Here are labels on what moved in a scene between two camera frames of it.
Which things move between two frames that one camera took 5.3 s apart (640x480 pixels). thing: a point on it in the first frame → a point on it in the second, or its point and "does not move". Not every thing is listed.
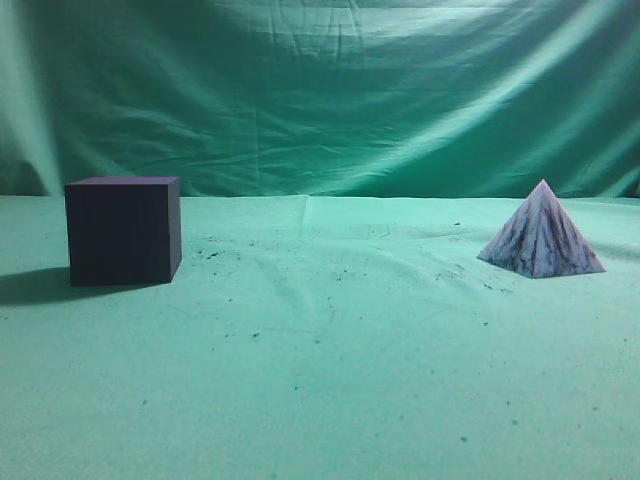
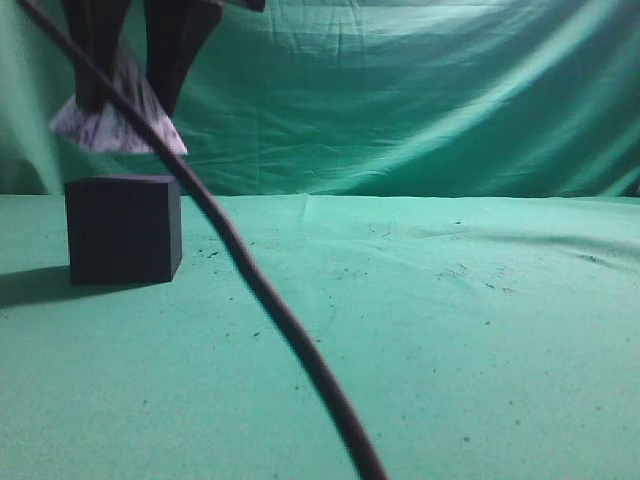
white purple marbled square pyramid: x=540 y=239 → x=110 y=128
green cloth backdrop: x=323 y=98 does not move
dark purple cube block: x=123 y=230 does not move
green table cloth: x=323 y=338 does not move
